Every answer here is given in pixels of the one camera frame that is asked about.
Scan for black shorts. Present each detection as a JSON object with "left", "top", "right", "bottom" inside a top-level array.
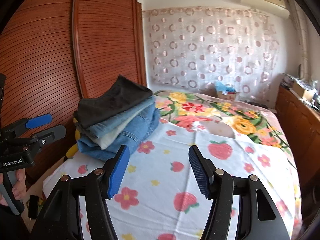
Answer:
[{"left": 74, "top": 75, "right": 152, "bottom": 128}]

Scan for person's left hand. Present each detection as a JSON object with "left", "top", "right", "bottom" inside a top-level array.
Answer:
[{"left": 0, "top": 168, "right": 27, "bottom": 206}]

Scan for yellow object beside jeans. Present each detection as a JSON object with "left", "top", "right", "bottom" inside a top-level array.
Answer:
[{"left": 63, "top": 128, "right": 80, "bottom": 161}]

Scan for white cloth between jeans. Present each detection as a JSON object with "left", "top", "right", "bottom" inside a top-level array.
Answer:
[{"left": 92, "top": 116, "right": 136, "bottom": 150}]

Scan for white strawberry flower sheet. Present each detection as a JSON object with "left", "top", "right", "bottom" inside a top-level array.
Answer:
[{"left": 42, "top": 115, "right": 304, "bottom": 240}]

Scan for bottom blue denim jeans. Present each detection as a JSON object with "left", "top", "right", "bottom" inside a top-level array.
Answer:
[{"left": 77, "top": 103, "right": 160, "bottom": 161}]

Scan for top light blue jeans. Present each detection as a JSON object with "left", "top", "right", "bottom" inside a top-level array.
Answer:
[{"left": 78, "top": 95, "right": 155, "bottom": 139}]

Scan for pink floral blanket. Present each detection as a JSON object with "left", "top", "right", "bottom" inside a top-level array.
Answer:
[{"left": 154, "top": 90, "right": 294, "bottom": 161}]

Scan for brown slatted wardrobe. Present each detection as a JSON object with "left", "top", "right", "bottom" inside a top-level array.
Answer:
[{"left": 1, "top": 0, "right": 146, "bottom": 184}]

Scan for cardboard box with blue bag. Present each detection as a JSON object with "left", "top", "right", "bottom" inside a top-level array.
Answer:
[{"left": 215, "top": 82, "right": 240, "bottom": 101}]

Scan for long wooden sideboard cabinet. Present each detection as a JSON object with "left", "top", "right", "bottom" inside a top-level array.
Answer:
[{"left": 276, "top": 86, "right": 320, "bottom": 187}]

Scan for circle pattern sheer curtain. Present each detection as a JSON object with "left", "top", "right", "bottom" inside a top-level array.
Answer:
[{"left": 143, "top": 7, "right": 279, "bottom": 101}]

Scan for cardboard box on sideboard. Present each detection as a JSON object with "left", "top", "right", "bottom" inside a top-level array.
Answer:
[{"left": 292, "top": 81, "right": 315, "bottom": 101}]

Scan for patterned window drape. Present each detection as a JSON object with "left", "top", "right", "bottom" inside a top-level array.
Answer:
[{"left": 287, "top": 0, "right": 311, "bottom": 82}]

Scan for white wall air conditioner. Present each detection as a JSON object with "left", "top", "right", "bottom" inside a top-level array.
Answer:
[{"left": 240, "top": 0, "right": 290, "bottom": 19}]

